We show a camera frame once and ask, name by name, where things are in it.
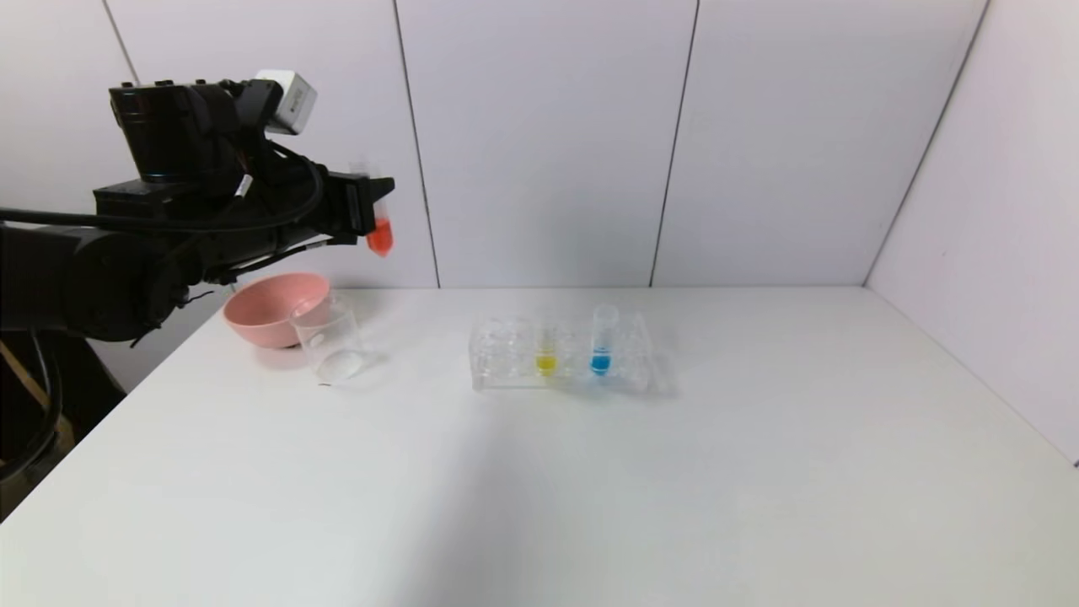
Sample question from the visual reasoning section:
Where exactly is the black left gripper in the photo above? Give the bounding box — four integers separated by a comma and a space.
278, 156, 395, 245

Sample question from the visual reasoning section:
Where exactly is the test tube with red pigment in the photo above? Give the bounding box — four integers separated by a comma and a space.
349, 159, 395, 259

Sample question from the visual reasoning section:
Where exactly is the clear plastic test tube rack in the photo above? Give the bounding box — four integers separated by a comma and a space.
470, 307, 676, 396

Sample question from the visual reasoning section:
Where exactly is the test tube with yellow pigment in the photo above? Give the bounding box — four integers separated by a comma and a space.
534, 320, 561, 379

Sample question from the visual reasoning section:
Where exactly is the test tube with blue pigment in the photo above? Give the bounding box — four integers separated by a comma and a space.
588, 303, 620, 377

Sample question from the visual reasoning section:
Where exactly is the pink bowl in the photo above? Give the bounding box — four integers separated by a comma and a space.
223, 271, 332, 350

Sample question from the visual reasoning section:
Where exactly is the clear glass beaker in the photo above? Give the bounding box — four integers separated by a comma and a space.
288, 290, 369, 387

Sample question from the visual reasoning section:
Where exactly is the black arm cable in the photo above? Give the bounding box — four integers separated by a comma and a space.
0, 333, 66, 483

